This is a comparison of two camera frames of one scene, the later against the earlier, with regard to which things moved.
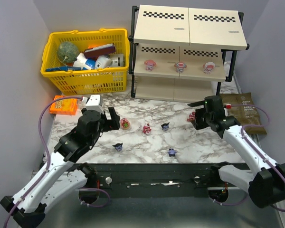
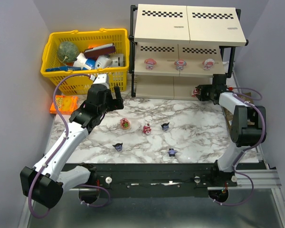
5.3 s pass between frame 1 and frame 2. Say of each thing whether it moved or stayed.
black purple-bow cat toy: stayed
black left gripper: moved
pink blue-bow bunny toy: stayed
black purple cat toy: stayed
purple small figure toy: stayed
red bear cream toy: stayed
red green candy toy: stayed
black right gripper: moved
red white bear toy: moved
